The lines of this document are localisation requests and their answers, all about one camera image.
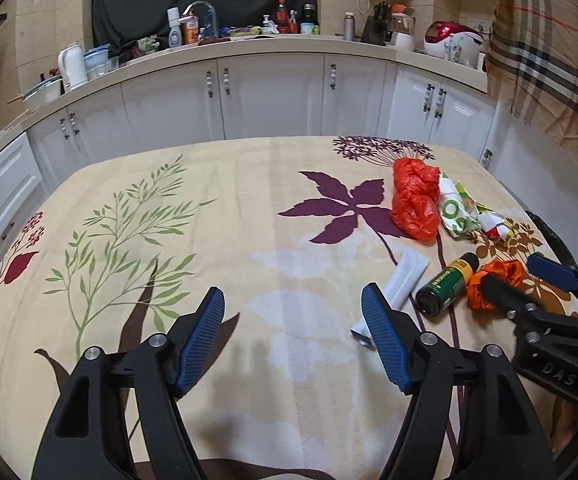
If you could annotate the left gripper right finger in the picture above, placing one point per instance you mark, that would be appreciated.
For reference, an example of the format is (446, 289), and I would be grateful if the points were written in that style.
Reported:
(501, 436)

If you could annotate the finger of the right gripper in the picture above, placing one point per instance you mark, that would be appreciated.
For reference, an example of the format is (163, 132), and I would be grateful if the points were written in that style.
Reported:
(514, 299)
(551, 272)

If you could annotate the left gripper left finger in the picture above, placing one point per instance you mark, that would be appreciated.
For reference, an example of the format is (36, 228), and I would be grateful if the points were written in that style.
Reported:
(87, 437)

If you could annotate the orange plastic bag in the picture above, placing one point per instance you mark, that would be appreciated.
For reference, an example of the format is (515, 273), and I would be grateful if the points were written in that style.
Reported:
(484, 287)

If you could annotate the green yellow spray bottle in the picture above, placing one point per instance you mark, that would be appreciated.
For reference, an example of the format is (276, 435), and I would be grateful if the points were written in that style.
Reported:
(442, 290)

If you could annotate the colourful wrapper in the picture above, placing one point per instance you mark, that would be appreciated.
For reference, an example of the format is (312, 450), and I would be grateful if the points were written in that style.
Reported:
(491, 224)

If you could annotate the white paper packet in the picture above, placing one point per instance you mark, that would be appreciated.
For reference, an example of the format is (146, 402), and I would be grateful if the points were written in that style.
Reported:
(408, 272)

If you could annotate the white kitchen cabinets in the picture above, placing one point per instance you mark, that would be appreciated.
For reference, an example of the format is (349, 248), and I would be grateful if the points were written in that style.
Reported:
(283, 86)

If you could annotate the chrome kitchen faucet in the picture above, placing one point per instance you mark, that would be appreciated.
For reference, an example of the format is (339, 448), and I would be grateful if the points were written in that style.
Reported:
(206, 18)

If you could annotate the white green snack wrapper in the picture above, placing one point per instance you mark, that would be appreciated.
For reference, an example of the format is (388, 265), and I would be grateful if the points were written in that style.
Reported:
(454, 214)

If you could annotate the red plastic bag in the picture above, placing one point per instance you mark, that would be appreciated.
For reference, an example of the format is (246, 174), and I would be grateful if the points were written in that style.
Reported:
(416, 194)

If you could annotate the floral beige tablecloth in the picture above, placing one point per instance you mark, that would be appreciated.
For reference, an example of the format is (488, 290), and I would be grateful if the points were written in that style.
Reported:
(290, 229)

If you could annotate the plaid beige scarf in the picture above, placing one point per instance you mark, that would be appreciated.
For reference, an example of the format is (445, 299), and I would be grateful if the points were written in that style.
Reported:
(532, 66)

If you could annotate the red white rice cooker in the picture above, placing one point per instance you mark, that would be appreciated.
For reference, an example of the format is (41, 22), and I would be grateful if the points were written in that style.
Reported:
(453, 42)

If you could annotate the white blender orange lid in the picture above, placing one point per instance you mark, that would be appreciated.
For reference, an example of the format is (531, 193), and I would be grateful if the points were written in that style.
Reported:
(402, 25)

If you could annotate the black knife block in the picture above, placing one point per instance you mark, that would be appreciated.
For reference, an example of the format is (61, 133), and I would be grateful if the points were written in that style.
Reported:
(377, 26)

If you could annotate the white pot with lid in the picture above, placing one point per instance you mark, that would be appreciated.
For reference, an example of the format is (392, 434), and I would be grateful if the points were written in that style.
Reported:
(43, 93)

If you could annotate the steel thermos bottle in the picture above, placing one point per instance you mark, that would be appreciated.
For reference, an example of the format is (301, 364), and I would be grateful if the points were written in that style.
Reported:
(349, 26)

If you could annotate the clear plastic container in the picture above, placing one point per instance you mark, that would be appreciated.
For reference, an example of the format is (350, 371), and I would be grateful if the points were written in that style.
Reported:
(99, 61)

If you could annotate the dark soy sauce bottle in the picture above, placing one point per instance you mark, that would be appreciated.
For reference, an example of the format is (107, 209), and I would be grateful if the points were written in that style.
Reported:
(308, 19)

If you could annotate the white electric kettle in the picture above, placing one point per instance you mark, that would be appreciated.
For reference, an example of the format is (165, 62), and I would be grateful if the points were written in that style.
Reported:
(72, 67)

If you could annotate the white blue detergent bottle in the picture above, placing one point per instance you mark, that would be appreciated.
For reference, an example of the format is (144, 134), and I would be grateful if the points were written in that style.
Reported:
(175, 34)

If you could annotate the orange dish soap bottle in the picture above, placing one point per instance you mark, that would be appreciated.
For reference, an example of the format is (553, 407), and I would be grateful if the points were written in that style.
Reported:
(191, 29)

